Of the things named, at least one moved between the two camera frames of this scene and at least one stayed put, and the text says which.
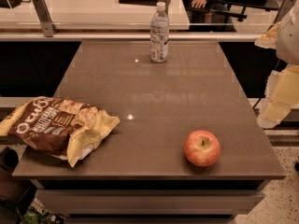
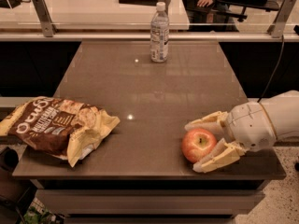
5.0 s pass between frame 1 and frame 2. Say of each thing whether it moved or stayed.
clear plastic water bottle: stayed
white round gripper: moved
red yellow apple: stayed
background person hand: moved
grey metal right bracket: stayed
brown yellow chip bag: stayed
